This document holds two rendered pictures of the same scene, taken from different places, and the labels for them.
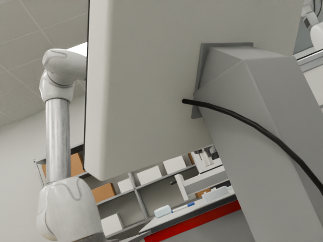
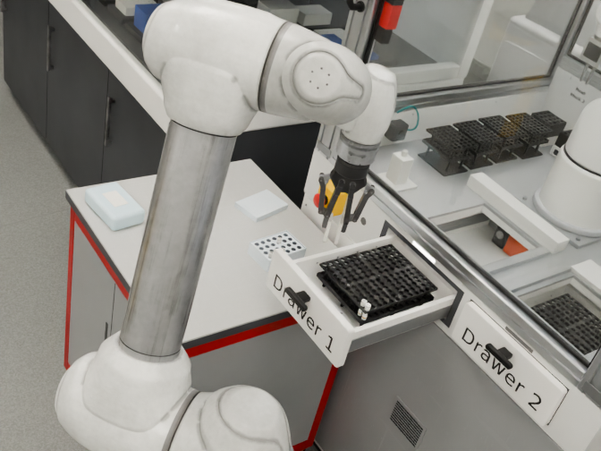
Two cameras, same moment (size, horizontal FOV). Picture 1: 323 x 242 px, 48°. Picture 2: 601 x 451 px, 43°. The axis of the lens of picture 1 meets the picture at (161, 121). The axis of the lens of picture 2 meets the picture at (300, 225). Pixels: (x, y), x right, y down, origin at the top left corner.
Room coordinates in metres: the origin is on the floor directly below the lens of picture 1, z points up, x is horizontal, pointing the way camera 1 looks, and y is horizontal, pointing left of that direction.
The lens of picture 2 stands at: (0.72, 0.97, 1.98)
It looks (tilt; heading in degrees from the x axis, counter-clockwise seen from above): 35 degrees down; 316
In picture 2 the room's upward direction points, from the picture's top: 14 degrees clockwise
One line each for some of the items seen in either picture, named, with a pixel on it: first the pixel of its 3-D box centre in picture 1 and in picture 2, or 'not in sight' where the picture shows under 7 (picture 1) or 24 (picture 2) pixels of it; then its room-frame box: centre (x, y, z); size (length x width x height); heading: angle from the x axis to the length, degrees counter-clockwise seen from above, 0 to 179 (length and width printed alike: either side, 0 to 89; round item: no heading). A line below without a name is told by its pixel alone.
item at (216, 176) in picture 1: (229, 170); (377, 286); (1.60, -0.19, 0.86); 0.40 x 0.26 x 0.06; 88
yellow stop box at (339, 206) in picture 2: not in sight; (330, 198); (1.93, -0.29, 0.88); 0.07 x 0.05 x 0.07; 178
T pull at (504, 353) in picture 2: not in sight; (503, 354); (1.28, -0.26, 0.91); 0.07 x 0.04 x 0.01; 178
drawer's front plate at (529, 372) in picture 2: not in sight; (505, 361); (1.28, -0.29, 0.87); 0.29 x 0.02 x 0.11; 178
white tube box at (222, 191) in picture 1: (215, 194); (276, 251); (1.89, -0.11, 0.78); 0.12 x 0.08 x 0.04; 93
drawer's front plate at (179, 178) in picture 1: (183, 187); (307, 305); (1.61, 0.02, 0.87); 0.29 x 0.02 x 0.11; 178
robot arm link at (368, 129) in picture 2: not in sight; (365, 100); (1.74, -0.12, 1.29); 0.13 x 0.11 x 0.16; 35
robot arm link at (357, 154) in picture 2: not in sight; (358, 146); (1.73, -0.13, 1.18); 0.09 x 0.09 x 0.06
